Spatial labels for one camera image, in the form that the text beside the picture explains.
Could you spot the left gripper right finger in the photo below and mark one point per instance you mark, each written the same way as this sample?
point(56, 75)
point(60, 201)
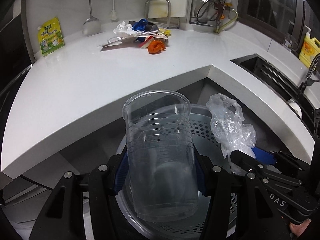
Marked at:
point(256, 216)

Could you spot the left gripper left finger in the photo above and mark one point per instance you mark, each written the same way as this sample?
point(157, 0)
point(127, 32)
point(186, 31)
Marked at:
point(62, 214)

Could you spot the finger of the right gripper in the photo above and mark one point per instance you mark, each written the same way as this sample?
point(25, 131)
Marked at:
point(263, 156)
point(246, 162)

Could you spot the clear plastic bag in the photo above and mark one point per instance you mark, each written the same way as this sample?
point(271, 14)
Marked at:
point(230, 131)

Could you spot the clear plastic cup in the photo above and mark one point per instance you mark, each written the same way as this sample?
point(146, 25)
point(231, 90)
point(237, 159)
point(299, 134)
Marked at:
point(160, 150)

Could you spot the orange peel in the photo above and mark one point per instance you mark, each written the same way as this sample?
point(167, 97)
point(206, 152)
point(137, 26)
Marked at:
point(156, 47)

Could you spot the yellow plastic lid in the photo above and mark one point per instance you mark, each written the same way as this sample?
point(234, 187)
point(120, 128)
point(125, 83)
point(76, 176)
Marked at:
point(165, 32)

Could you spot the red white snack wrapper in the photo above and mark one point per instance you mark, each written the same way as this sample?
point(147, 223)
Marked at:
point(149, 39)

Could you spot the blue wrapper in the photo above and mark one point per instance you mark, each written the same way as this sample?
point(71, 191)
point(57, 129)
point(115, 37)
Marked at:
point(141, 25)

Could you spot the white tissue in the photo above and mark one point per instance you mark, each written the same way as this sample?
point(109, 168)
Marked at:
point(125, 29)

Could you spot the black kitchen sink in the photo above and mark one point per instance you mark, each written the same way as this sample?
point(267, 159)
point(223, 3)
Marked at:
point(280, 84)

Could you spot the person right hand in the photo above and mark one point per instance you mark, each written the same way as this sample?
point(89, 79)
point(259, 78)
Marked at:
point(297, 230)

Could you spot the white plate in sink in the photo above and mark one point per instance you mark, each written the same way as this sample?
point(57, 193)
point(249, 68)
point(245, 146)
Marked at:
point(292, 103)

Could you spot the black sink faucet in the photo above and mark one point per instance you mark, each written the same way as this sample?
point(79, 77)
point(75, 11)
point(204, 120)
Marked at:
point(308, 81)

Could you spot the yellow detergent bottle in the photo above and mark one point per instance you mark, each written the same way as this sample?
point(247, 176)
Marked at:
point(310, 48)

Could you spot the clear glass mug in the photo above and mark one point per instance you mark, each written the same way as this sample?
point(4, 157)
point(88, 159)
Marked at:
point(289, 42)

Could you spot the glass pot lid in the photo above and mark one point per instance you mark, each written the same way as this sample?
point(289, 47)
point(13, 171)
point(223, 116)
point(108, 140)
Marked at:
point(208, 11)

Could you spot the steel cutting board rack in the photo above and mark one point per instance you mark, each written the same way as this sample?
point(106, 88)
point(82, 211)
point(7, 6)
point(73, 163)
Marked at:
point(162, 14)

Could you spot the yellow green seasoning pouch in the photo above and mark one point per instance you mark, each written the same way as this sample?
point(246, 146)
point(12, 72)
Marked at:
point(50, 36)

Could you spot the steel ladle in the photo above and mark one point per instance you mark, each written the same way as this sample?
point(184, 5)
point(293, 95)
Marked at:
point(92, 25)

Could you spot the blue white bottle brush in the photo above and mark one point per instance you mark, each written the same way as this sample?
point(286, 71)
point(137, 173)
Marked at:
point(113, 13)

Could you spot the dark window frame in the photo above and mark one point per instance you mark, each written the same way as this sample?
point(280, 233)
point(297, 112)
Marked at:
point(274, 18)

